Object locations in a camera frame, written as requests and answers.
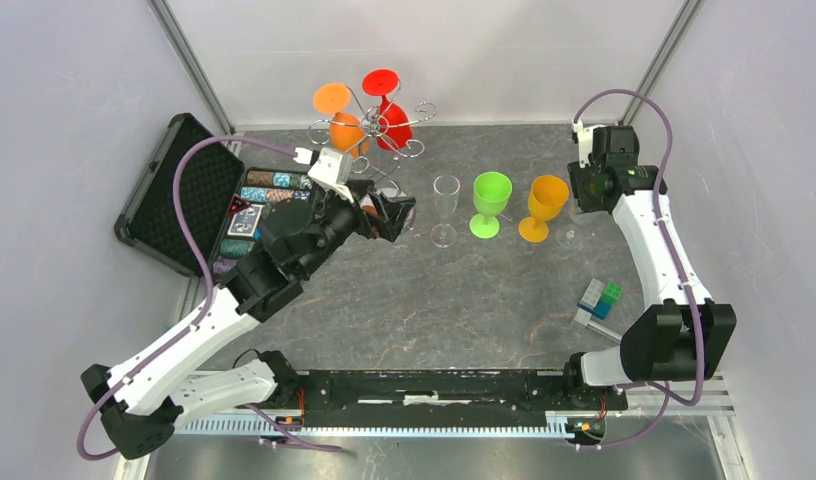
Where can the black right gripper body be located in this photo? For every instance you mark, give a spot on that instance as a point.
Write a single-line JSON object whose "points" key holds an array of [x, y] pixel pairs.
{"points": [[583, 186]]}

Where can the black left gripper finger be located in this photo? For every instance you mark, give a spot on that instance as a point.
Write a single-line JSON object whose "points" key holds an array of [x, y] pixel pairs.
{"points": [[397, 209], [391, 229]]}

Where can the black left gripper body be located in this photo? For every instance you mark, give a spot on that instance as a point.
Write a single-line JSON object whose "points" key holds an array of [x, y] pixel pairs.
{"points": [[364, 221]]}

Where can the yellow plastic wine glass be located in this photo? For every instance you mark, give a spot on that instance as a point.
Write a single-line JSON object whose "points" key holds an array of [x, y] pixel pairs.
{"points": [[547, 197]]}

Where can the clear wine glass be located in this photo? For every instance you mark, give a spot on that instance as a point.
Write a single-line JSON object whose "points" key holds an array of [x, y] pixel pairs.
{"points": [[576, 229], [446, 195]]}

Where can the red plastic wine glass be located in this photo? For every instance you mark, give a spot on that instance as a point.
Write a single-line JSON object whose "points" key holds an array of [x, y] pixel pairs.
{"points": [[391, 119]]}

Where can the orange plastic wine glass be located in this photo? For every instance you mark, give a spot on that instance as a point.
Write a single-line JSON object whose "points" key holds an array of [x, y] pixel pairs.
{"points": [[345, 132]]}

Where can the green plastic wine glass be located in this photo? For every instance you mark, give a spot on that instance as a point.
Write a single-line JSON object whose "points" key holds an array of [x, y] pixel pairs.
{"points": [[491, 193]]}

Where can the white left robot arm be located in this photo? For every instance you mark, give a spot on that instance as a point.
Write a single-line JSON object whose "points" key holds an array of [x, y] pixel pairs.
{"points": [[140, 402]]}

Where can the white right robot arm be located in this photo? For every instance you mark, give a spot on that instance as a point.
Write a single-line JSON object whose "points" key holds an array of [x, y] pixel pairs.
{"points": [[683, 332]]}

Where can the chrome wine glass rack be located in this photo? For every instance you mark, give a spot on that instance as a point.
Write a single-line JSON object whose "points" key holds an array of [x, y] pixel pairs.
{"points": [[377, 165]]}

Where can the poker chip row upper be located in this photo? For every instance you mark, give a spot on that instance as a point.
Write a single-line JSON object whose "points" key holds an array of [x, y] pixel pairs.
{"points": [[277, 179]]}

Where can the poker chip row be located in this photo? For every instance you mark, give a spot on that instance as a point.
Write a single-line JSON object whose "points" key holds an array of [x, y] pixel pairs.
{"points": [[277, 179], [269, 195]]}

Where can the blue green toy blocks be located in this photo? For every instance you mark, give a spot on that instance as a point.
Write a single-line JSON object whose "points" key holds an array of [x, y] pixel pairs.
{"points": [[600, 298]]}

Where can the poker chip row lower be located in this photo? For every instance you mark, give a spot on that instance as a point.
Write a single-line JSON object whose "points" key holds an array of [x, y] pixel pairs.
{"points": [[269, 195]]}

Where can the blue playing card deck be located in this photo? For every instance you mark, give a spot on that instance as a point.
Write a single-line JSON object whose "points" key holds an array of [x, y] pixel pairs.
{"points": [[244, 223]]}

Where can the black poker chip case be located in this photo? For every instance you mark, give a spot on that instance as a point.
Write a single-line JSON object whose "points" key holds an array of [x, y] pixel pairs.
{"points": [[205, 192]]}

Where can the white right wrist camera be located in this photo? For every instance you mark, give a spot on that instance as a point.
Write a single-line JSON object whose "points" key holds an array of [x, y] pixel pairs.
{"points": [[583, 137]]}

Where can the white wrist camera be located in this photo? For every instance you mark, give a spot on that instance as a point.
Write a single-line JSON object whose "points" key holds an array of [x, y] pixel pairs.
{"points": [[583, 137], [331, 169]]}

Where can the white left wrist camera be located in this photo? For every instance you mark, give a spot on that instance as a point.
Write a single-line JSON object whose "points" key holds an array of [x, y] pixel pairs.
{"points": [[331, 169]]}

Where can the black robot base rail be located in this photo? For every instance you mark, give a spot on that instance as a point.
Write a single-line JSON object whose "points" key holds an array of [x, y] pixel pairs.
{"points": [[433, 400]]}

